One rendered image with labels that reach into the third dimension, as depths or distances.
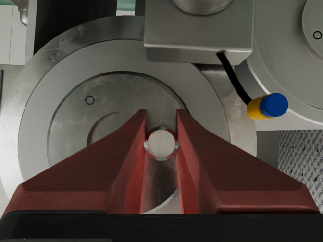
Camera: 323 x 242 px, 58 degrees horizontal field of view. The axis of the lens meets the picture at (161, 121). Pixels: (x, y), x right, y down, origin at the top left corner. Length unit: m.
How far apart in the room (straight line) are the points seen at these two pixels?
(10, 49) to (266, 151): 3.02
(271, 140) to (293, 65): 0.34
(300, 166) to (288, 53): 0.21
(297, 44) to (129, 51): 0.10
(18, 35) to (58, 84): 3.16
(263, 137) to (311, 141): 0.17
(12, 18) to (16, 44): 0.27
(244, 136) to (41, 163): 0.11
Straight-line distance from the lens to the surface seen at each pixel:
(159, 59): 0.15
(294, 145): 0.39
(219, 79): 0.17
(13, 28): 3.37
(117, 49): 0.16
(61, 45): 0.18
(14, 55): 3.29
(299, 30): 0.19
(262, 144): 0.52
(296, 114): 0.18
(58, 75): 0.17
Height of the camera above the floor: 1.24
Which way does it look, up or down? 2 degrees down
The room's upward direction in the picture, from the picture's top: 177 degrees counter-clockwise
